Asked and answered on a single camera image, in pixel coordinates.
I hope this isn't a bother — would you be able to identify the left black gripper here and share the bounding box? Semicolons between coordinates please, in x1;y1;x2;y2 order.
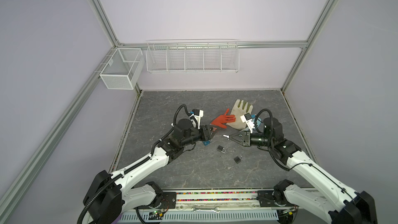
181;124;219;147

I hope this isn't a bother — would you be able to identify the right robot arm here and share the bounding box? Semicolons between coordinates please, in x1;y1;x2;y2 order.
227;116;378;224

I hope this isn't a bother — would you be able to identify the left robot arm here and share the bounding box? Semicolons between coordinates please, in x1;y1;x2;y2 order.
77;119;216;224

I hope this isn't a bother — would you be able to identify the teal garden trowel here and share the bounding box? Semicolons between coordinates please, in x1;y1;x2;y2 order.
247;123;255;133

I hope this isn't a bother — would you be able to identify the beige cloth glove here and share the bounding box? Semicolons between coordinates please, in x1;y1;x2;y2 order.
227;99;253;130

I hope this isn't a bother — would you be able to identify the red rubber glove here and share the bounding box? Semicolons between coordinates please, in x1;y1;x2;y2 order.
210;108;236;129

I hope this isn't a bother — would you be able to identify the dark padlock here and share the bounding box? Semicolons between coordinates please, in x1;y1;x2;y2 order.
234;156;243;164

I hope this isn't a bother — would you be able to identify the silver wrench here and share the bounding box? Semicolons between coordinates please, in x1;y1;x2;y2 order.
192;207;220;214

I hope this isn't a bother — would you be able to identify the white mesh box basket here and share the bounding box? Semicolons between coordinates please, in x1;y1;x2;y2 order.
99;48;145;90

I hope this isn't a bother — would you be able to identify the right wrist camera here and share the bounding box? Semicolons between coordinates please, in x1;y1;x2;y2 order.
240;113;256;128

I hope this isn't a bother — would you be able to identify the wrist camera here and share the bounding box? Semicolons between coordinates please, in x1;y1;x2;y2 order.
240;113;256;128
191;109;204;129

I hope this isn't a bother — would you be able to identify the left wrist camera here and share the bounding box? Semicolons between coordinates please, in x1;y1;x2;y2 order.
191;109;204;129

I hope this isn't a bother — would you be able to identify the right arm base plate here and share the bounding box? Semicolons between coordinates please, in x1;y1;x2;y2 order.
256;190;294;207

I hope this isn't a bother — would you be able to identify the white wire shelf basket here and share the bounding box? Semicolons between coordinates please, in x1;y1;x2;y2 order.
146;39;240;73

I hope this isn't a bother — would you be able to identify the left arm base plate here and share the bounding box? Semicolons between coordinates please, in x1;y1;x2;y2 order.
144;191;177;209

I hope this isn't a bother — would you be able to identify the white slotted cable duct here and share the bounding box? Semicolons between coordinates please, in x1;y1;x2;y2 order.
118;209;279;224

